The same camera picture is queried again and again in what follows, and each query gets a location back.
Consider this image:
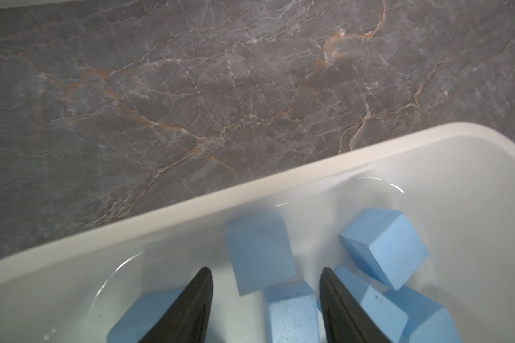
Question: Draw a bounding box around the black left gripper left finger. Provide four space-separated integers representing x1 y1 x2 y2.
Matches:
140 267 213 343

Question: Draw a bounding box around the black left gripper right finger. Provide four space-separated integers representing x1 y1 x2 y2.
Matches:
319 267 390 343

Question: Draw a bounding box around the light blue cube block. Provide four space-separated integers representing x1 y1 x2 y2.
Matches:
339 208 429 290
107 287 184 343
226 211 298 296
264 282 320 342
332 266 409 342

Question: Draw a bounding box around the long light blue block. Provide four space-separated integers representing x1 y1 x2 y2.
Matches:
384 286 462 343

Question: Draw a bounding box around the white plastic tub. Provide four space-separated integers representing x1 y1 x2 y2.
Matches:
0 123 515 342

